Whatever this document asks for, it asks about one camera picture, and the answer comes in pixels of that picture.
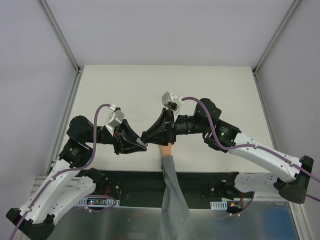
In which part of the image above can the grey sleeve forearm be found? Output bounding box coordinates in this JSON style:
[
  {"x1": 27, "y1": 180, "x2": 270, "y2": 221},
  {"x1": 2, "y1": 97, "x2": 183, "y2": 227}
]
[{"x1": 157, "y1": 155, "x2": 196, "y2": 240}]

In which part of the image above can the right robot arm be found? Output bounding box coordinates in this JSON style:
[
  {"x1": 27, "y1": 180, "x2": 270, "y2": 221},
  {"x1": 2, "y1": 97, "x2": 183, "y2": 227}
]
[{"x1": 141, "y1": 92, "x2": 314, "y2": 204}]

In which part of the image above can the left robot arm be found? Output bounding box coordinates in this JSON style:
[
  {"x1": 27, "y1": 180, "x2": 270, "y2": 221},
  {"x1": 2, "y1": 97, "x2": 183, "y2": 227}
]
[{"x1": 6, "y1": 110, "x2": 148, "y2": 240}]

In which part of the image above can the mannequin hand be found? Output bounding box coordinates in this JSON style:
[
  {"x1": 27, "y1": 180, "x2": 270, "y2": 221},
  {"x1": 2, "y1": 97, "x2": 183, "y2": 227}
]
[{"x1": 159, "y1": 143, "x2": 172, "y2": 158}]

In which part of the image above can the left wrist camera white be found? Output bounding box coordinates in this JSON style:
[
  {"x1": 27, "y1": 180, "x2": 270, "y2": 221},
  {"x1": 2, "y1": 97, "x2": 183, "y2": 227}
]
[{"x1": 104, "y1": 104, "x2": 125, "y2": 136}]

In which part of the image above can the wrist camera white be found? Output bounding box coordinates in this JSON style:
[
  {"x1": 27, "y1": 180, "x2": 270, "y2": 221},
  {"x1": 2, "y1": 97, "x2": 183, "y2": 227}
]
[
  {"x1": 161, "y1": 92, "x2": 184, "y2": 121},
  {"x1": 104, "y1": 104, "x2": 125, "y2": 136}
]

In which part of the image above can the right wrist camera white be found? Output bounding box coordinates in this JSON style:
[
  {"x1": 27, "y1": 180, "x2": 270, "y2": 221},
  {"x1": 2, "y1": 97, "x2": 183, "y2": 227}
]
[{"x1": 161, "y1": 92, "x2": 184, "y2": 121}]

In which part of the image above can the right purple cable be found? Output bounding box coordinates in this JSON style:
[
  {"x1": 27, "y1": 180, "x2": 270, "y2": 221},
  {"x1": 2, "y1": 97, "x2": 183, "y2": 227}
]
[{"x1": 182, "y1": 96, "x2": 320, "y2": 201}]

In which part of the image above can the purple cable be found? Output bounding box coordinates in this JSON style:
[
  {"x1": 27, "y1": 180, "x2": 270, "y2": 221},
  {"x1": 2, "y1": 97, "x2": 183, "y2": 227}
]
[
  {"x1": 9, "y1": 102, "x2": 116, "y2": 240},
  {"x1": 182, "y1": 96, "x2": 320, "y2": 201}
]

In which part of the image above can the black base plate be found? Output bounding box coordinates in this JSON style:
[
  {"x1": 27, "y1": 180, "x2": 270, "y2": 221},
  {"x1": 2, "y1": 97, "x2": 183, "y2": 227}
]
[{"x1": 47, "y1": 169, "x2": 283, "y2": 210}]

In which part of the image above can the left white cable duct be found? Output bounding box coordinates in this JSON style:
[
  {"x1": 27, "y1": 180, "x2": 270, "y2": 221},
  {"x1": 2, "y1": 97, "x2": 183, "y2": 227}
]
[{"x1": 75, "y1": 197, "x2": 120, "y2": 208}]

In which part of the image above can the white cable duct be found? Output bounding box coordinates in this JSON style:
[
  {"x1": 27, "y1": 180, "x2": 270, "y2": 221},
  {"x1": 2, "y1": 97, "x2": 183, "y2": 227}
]
[
  {"x1": 75, "y1": 197, "x2": 120, "y2": 208},
  {"x1": 210, "y1": 200, "x2": 228, "y2": 211}
]

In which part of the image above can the left aluminium frame post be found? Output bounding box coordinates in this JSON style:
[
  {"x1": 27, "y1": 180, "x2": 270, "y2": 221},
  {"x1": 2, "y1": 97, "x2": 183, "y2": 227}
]
[{"x1": 37, "y1": 0, "x2": 81, "y2": 74}]

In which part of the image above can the aluminium frame post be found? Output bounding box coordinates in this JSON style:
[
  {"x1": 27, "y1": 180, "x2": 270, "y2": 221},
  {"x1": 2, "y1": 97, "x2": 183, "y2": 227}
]
[
  {"x1": 252, "y1": 0, "x2": 303, "y2": 76},
  {"x1": 37, "y1": 0, "x2": 81, "y2": 74}
]

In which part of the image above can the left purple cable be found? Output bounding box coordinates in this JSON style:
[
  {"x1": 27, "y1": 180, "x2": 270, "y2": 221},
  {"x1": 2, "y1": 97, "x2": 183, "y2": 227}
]
[{"x1": 9, "y1": 102, "x2": 116, "y2": 240}]

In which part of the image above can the right white cable duct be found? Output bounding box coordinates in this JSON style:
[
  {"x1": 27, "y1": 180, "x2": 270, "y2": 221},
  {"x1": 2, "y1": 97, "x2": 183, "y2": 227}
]
[{"x1": 210, "y1": 200, "x2": 228, "y2": 211}]

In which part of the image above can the aluminium rail bar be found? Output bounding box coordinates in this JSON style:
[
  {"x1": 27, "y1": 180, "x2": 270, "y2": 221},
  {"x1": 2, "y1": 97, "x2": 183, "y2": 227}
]
[{"x1": 30, "y1": 176, "x2": 286, "y2": 201}]

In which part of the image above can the right aluminium frame post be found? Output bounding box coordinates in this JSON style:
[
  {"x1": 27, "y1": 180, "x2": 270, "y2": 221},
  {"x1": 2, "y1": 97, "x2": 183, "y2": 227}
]
[{"x1": 252, "y1": 0, "x2": 303, "y2": 76}]

